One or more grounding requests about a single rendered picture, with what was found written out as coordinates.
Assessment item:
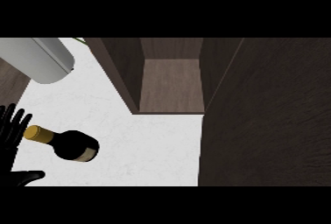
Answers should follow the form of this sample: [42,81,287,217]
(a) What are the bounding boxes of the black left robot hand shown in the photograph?
[0,102,48,187]

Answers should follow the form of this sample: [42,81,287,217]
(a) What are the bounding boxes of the dark wine bottle gold cap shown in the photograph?
[22,124,101,163]

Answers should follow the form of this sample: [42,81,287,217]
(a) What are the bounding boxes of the brown wooden cabinet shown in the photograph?
[83,38,246,116]

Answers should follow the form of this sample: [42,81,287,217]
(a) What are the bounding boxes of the dark brown cabinet door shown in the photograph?
[197,38,331,187]

